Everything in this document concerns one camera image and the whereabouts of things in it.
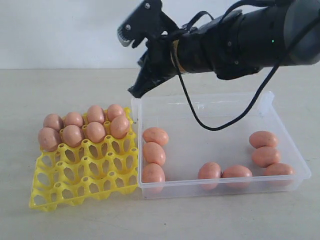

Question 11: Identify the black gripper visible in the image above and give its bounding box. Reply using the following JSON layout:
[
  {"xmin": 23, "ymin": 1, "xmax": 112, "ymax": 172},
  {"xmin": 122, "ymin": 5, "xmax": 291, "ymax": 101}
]
[{"xmin": 127, "ymin": 34, "xmax": 182, "ymax": 99}]

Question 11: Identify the brown egg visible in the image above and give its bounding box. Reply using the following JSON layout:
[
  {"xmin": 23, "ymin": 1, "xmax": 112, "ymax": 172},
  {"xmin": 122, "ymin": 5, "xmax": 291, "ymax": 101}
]
[
  {"xmin": 263, "ymin": 163, "xmax": 295, "ymax": 187},
  {"xmin": 106, "ymin": 104, "xmax": 125, "ymax": 122},
  {"xmin": 197, "ymin": 161, "xmax": 222, "ymax": 191},
  {"xmin": 37, "ymin": 127, "xmax": 62, "ymax": 152},
  {"xmin": 87, "ymin": 105, "xmax": 105, "ymax": 124},
  {"xmin": 249, "ymin": 130, "xmax": 278, "ymax": 149},
  {"xmin": 142, "ymin": 127, "xmax": 169, "ymax": 146},
  {"xmin": 64, "ymin": 111, "xmax": 84, "ymax": 128},
  {"xmin": 142, "ymin": 142, "xmax": 166, "ymax": 166},
  {"xmin": 251, "ymin": 146, "xmax": 281, "ymax": 168},
  {"xmin": 110, "ymin": 115, "xmax": 130, "ymax": 139},
  {"xmin": 142, "ymin": 163, "xmax": 166, "ymax": 183},
  {"xmin": 86, "ymin": 122, "xmax": 106, "ymax": 143},
  {"xmin": 62, "ymin": 125, "xmax": 84, "ymax": 148},
  {"xmin": 221, "ymin": 165, "xmax": 253, "ymax": 189},
  {"xmin": 43, "ymin": 113, "xmax": 64, "ymax": 132}
]

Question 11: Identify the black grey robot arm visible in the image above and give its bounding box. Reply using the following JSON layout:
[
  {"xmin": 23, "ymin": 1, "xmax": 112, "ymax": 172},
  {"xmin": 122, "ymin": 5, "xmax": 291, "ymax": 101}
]
[{"xmin": 123, "ymin": 0, "xmax": 320, "ymax": 99}]

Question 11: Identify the yellow plastic egg tray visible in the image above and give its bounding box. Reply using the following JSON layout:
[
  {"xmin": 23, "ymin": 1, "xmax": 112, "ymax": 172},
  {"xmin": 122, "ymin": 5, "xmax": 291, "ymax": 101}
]
[{"xmin": 29, "ymin": 107, "xmax": 140, "ymax": 213}]

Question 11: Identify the clear plastic box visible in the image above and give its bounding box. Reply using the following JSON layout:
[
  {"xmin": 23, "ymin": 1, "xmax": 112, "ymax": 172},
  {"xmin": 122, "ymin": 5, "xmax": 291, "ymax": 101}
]
[{"xmin": 131, "ymin": 91, "xmax": 312, "ymax": 199}]

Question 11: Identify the black cable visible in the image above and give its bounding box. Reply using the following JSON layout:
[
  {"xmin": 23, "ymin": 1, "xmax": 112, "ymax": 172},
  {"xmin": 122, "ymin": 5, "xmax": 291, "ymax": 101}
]
[{"xmin": 169, "ymin": 0, "xmax": 320, "ymax": 131}]

